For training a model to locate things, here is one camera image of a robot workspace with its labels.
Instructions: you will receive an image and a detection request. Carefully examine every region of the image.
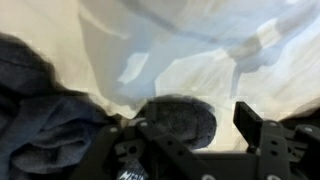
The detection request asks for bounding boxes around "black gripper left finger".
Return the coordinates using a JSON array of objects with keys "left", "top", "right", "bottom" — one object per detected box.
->
[{"left": 69, "top": 119, "right": 218, "bottom": 180}]

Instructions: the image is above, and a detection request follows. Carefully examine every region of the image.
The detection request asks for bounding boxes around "grey blue sweatshirt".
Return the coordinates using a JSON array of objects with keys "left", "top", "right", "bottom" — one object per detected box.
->
[{"left": 0, "top": 31, "right": 134, "bottom": 180}]

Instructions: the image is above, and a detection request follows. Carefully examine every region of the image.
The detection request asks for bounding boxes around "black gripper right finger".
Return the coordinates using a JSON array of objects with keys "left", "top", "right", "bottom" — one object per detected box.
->
[{"left": 233, "top": 101, "right": 320, "bottom": 180}]

